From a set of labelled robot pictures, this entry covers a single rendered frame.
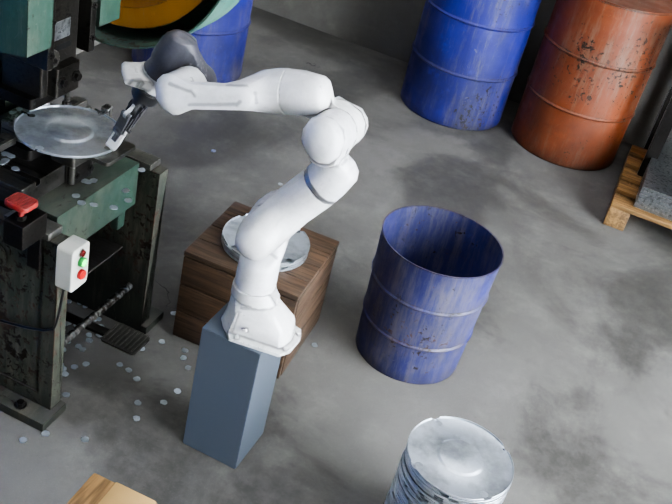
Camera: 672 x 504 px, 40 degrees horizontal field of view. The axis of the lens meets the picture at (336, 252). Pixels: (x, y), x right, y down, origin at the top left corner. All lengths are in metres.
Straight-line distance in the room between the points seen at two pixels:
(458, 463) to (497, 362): 1.02
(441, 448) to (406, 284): 0.67
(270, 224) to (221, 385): 0.56
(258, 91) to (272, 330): 0.65
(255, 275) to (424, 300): 0.77
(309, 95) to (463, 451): 1.03
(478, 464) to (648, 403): 1.22
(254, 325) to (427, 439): 0.55
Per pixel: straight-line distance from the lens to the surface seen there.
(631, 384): 3.65
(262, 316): 2.46
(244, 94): 2.20
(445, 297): 2.98
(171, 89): 2.26
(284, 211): 2.26
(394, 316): 3.07
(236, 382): 2.58
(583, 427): 3.35
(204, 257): 2.96
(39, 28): 2.40
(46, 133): 2.64
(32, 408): 2.87
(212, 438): 2.76
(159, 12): 2.78
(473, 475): 2.49
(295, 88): 2.18
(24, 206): 2.37
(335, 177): 2.19
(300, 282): 2.93
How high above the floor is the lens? 2.06
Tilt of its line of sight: 33 degrees down
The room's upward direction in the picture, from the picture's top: 14 degrees clockwise
